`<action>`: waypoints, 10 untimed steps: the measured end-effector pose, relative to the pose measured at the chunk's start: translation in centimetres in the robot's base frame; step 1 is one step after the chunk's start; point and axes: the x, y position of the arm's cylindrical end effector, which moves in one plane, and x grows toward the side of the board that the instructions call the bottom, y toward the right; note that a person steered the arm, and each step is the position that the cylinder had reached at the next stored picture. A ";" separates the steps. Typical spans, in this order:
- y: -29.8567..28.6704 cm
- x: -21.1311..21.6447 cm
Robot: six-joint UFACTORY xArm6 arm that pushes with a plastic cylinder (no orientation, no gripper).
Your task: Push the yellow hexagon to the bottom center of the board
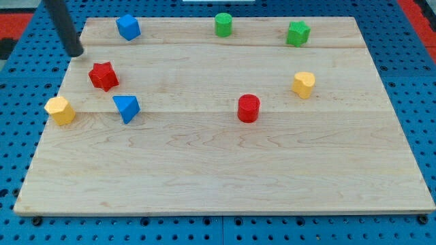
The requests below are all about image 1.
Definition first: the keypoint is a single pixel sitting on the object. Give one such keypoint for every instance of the light wooden board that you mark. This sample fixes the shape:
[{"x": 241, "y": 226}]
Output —
[{"x": 340, "y": 152}]

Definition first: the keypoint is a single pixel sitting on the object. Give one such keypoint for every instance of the yellow heart block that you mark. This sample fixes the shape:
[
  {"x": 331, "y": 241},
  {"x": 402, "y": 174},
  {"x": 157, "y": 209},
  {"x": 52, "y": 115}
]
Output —
[{"x": 303, "y": 84}]

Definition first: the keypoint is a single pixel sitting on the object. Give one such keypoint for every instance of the green cylinder block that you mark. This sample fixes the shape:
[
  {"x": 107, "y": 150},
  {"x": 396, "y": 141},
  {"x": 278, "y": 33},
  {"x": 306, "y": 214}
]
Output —
[{"x": 223, "y": 24}]

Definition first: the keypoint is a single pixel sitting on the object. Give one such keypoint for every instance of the green star block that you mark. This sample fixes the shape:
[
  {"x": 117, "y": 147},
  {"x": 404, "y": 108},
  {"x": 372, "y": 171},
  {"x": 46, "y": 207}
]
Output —
[{"x": 298, "y": 33}]

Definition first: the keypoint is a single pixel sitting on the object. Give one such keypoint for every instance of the blue triangle block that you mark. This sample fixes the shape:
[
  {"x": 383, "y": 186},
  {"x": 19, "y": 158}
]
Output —
[{"x": 127, "y": 106}]

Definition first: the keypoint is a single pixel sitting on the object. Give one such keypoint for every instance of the blue cube block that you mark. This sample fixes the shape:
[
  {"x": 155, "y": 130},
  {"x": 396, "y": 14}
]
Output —
[{"x": 128, "y": 27}]

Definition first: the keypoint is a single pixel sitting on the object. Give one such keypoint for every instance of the red cylinder block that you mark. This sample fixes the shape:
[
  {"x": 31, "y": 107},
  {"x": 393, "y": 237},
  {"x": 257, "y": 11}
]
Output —
[{"x": 248, "y": 108}]

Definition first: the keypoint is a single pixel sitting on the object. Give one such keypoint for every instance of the yellow hexagon block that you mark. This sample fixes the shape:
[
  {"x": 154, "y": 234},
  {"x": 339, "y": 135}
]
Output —
[{"x": 60, "y": 110}]

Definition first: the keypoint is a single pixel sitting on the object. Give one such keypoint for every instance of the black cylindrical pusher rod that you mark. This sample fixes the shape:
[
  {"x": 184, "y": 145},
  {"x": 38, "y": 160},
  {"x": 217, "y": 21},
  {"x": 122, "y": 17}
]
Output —
[{"x": 64, "y": 25}]

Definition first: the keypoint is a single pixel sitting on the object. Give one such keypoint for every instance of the red star block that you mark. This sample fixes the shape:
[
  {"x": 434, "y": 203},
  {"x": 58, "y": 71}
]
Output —
[{"x": 103, "y": 76}]

